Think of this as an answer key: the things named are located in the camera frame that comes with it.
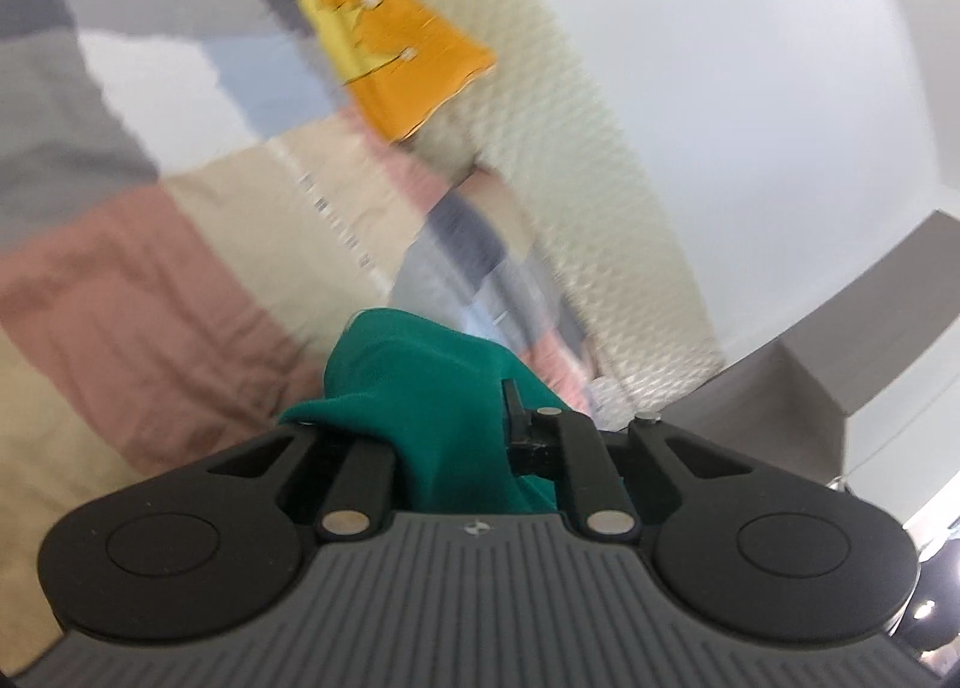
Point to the yellow crown pillow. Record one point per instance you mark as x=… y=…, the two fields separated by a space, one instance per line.
x=405 y=57

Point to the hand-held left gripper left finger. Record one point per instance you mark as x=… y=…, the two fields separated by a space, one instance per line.
x=360 y=478

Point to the patchwork quilt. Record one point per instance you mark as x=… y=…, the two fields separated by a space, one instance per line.
x=112 y=283

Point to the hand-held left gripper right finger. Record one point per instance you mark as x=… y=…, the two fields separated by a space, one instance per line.
x=581 y=463

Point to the grey wall cabinet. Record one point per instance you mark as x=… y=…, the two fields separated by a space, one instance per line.
x=862 y=328

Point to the cream quilted headboard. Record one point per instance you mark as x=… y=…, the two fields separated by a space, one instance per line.
x=600 y=208

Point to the green sweatshirt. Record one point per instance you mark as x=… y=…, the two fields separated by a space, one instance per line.
x=420 y=388

